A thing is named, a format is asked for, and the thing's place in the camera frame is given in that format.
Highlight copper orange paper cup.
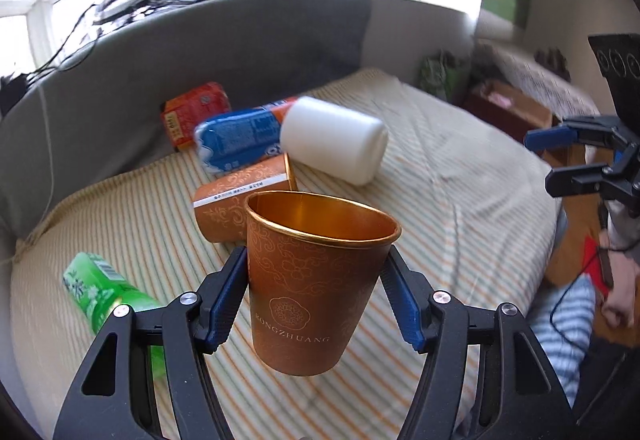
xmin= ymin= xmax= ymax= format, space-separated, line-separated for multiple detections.
xmin=245 ymin=191 xmax=401 ymax=376

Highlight brown cardboard box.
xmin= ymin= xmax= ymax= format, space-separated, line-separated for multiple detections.
xmin=462 ymin=80 xmax=556 ymax=144

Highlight striped mattress cloth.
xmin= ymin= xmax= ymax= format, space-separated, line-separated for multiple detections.
xmin=10 ymin=70 xmax=560 ymax=439

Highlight lace covered side table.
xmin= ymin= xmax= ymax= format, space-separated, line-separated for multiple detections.
xmin=473 ymin=39 xmax=600 ymax=118

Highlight green tea bottle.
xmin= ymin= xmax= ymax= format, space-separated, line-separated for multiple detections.
xmin=62 ymin=251 xmax=170 ymax=381

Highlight green paper bag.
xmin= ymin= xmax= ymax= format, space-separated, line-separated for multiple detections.
xmin=419 ymin=50 xmax=465 ymax=103

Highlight white plastic jar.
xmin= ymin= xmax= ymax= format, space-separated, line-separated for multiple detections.
xmin=280 ymin=96 xmax=388 ymax=186

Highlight blue snack package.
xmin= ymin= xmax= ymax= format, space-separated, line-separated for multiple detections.
xmin=194 ymin=96 xmax=297 ymax=174

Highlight grey cushion backrest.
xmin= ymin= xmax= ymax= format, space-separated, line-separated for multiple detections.
xmin=1 ymin=0 xmax=372 ymax=241

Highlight orange red box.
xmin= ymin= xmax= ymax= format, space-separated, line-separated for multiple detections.
xmin=160 ymin=82 xmax=231 ymax=151

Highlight black cables on sill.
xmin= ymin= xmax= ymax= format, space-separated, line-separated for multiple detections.
xmin=19 ymin=0 xmax=208 ymax=76

